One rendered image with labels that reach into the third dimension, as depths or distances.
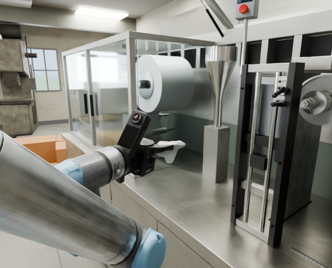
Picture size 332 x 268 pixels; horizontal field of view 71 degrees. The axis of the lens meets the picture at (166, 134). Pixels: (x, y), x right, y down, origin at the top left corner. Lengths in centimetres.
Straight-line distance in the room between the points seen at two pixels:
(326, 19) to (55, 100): 727
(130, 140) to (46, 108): 730
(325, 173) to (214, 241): 60
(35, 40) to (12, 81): 167
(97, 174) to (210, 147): 77
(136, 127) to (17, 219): 36
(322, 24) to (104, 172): 100
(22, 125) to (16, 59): 153
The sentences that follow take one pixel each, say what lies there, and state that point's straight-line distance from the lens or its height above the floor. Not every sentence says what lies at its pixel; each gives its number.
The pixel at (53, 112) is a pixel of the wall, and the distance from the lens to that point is 784.
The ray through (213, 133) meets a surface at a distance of 113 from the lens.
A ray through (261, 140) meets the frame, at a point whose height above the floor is 122.
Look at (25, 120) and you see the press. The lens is 660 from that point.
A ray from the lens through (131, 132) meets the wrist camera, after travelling 55.
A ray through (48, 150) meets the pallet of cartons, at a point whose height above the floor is 36.
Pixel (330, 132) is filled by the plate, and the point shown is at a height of 118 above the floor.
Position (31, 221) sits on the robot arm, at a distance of 26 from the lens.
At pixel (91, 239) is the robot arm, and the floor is 122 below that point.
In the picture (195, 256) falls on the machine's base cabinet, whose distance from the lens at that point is 92.
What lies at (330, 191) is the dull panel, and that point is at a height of 94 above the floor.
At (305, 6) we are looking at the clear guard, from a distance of 123.
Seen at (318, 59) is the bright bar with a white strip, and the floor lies 145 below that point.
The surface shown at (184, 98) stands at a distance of 133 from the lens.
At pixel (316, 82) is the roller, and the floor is 139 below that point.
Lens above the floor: 141
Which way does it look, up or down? 14 degrees down
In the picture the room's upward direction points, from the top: straight up
